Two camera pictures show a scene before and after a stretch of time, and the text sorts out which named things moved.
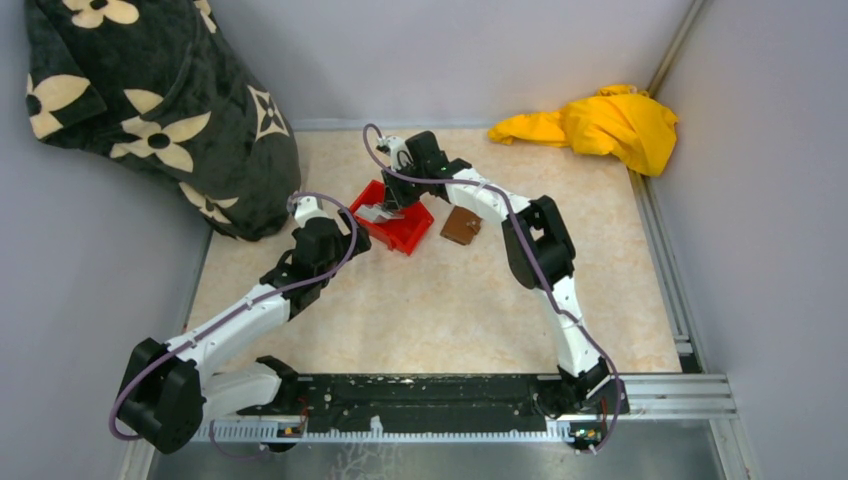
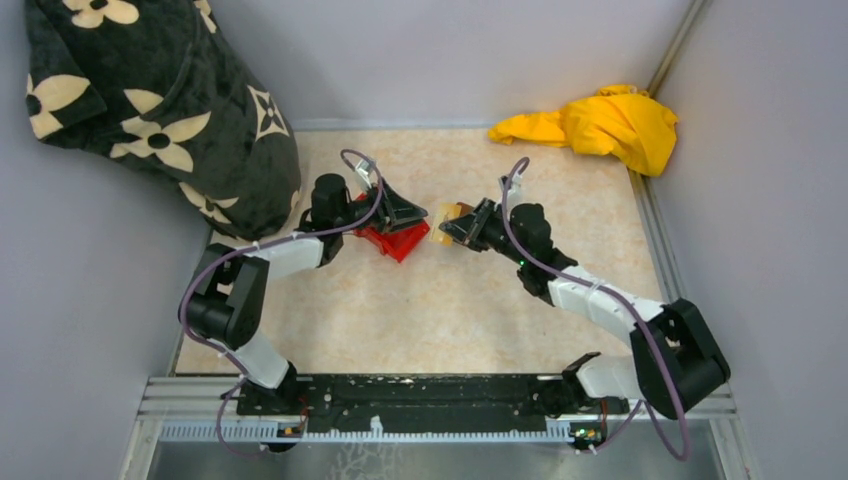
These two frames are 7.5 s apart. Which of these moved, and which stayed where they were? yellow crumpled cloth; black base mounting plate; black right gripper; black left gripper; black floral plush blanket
Moved: black right gripper; black left gripper
Stayed: yellow crumpled cloth; black base mounting plate; black floral plush blanket
